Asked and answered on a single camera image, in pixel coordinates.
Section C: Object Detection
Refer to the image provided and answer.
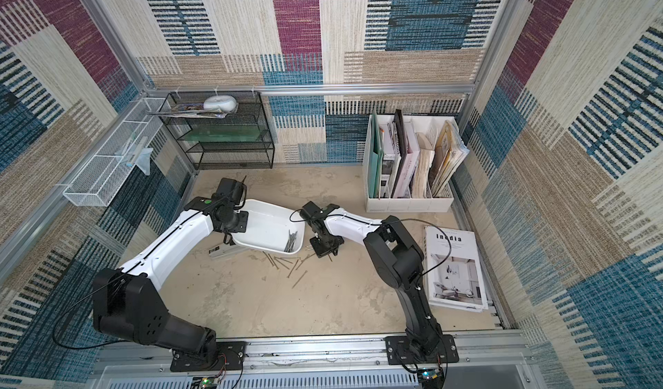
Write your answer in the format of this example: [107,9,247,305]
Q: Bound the green folder in organizer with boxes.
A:
[368,113,384,198]

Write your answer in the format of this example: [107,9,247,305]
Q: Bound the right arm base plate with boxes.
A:
[384,335,459,366]

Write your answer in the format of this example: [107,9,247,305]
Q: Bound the white plastic storage box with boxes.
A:
[231,199,306,255]

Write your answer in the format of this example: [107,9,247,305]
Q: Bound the brown envelopes in organizer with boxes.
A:
[429,121,470,197]

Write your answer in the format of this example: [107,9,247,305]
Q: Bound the magazines on black shelf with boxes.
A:
[151,103,228,119]

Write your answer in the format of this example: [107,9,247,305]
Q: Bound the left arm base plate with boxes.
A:
[170,341,247,373]

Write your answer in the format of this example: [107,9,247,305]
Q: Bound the black wire mesh shelf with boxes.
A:
[158,90,276,171]

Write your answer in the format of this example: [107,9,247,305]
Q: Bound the black binder in organizer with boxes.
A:
[393,109,407,159]

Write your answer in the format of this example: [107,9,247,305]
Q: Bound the white round device on shelf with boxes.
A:
[203,95,238,114]

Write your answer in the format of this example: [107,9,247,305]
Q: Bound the white wire wall basket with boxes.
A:
[63,97,163,207]

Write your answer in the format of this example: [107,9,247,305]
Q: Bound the white desktop file organizer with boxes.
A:
[363,113,456,213]

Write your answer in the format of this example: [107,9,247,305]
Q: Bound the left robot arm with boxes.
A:
[93,178,249,369]

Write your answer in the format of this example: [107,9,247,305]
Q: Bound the steel nail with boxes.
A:
[262,252,279,270]
[284,232,297,254]
[292,271,308,289]

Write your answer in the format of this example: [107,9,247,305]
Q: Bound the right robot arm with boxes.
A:
[294,202,452,362]

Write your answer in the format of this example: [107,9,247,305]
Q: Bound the white Inedia magazine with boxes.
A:
[424,226,488,312]

